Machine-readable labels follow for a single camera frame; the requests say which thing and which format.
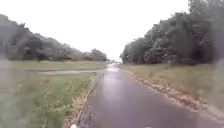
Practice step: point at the wet grey paved path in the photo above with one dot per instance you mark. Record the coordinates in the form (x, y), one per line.
(133, 103)

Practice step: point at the narrow grey side path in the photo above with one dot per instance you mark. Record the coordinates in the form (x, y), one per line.
(66, 71)

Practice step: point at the dense wood of trees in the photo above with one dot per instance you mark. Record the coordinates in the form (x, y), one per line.
(180, 40)

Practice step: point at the grass verge with leaves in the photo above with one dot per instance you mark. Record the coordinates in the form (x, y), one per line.
(183, 80)

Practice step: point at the row of dark trees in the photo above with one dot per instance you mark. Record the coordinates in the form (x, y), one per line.
(36, 46)

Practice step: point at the green grass field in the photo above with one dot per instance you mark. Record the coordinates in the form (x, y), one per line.
(36, 93)

